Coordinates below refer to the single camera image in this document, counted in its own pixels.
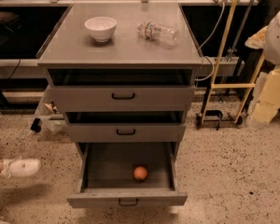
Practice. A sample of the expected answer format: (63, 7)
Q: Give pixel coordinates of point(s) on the grey top drawer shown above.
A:
(82, 90)

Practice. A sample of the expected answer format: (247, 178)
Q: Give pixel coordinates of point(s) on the grey middle drawer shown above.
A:
(125, 126)

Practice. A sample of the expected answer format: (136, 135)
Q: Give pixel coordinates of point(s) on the grey drawer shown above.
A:
(82, 90)
(106, 178)
(125, 126)

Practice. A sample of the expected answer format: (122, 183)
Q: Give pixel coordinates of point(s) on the orange fruit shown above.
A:
(140, 173)

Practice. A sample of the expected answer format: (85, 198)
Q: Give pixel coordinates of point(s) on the clear plastic water bottle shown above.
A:
(158, 32)

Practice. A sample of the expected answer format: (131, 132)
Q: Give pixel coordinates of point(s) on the yellow hand truck frame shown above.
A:
(228, 86)

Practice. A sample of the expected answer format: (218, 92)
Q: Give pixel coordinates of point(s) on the white ceramic bowl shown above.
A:
(101, 28)

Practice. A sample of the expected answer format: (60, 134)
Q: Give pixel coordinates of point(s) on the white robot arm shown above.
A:
(268, 39)

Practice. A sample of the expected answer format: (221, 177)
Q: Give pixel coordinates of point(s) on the grey bottom drawer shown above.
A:
(106, 178)

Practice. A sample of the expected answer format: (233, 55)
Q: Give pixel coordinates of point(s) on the clear plastic bin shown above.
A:
(49, 114)

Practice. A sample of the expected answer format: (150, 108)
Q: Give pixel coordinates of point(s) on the grey drawer cabinet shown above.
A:
(72, 46)

